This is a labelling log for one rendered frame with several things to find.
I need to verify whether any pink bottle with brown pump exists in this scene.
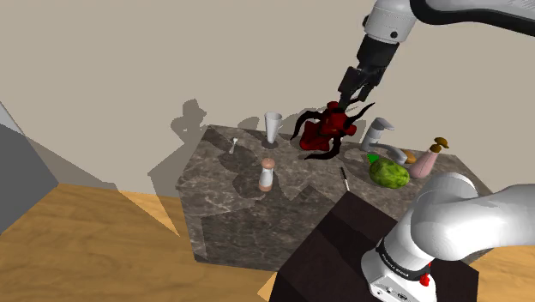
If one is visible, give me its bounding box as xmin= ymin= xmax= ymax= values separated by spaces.
xmin=408 ymin=136 xmax=451 ymax=180

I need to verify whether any grey tap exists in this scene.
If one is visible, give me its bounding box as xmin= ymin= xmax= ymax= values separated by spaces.
xmin=360 ymin=117 xmax=409 ymax=166

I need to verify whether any green knobbly fruit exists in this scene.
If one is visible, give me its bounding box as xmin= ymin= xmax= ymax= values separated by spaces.
xmin=368 ymin=158 xmax=411 ymax=190

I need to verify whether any white cup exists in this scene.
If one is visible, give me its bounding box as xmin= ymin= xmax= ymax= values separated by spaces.
xmin=263 ymin=111 xmax=284 ymax=144

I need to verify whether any white shaker with tan cap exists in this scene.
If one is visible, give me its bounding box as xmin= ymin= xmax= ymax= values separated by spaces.
xmin=257 ymin=157 xmax=276 ymax=193

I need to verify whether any red figure with black horns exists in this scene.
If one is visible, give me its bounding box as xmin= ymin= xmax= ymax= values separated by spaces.
xmin=290 ymin=100 xmax=376 ymax=161

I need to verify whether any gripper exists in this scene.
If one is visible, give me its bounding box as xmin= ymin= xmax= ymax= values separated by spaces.
xmin=337 ymin=34 xmax=400 ymax=110

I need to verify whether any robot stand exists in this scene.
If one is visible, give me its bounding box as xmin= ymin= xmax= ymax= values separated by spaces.
xmin=268 ymin=190 xmax=480 ymax=302

